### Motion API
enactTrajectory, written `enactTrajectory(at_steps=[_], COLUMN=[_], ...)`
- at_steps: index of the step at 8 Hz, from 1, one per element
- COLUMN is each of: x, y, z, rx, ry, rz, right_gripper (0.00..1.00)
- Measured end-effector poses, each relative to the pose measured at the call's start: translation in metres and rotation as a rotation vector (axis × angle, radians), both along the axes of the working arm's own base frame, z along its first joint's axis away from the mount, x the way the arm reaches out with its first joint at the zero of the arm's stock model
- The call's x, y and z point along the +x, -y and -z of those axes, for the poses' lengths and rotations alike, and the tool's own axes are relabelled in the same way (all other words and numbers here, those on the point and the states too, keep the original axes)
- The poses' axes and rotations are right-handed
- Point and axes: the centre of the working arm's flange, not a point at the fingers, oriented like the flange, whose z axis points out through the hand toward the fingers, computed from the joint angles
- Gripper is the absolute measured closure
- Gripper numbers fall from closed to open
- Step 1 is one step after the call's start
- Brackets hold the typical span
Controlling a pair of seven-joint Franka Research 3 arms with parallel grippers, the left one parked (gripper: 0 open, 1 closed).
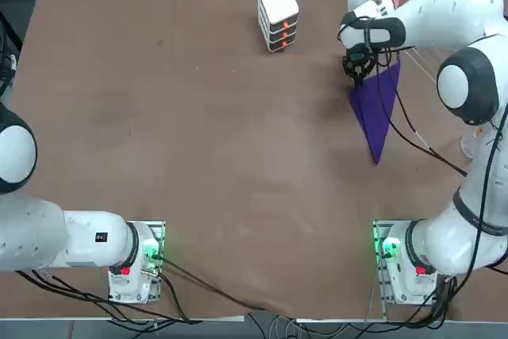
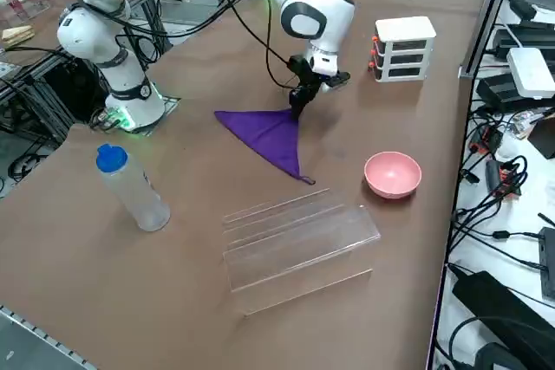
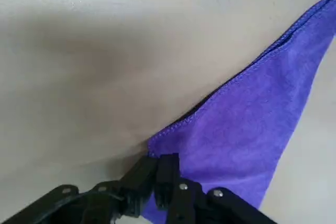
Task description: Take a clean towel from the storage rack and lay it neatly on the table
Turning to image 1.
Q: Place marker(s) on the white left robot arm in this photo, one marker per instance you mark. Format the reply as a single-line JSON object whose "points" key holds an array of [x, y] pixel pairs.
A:
{"points": [[24, 236]]}

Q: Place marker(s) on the clear bottle with blue cap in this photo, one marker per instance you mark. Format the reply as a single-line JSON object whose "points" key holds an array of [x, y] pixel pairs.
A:
{"points": [[468, 146]]}

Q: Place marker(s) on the purple cloth towel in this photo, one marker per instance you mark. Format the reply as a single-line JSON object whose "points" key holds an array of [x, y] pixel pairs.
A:
{"points": [[375, 116]]}

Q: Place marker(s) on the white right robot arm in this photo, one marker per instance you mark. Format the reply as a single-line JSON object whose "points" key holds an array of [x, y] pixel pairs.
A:
{"points": [[444, 9]]}

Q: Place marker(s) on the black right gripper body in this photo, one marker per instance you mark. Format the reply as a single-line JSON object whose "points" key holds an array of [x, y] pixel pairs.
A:
{"points": [[360, 55]]}

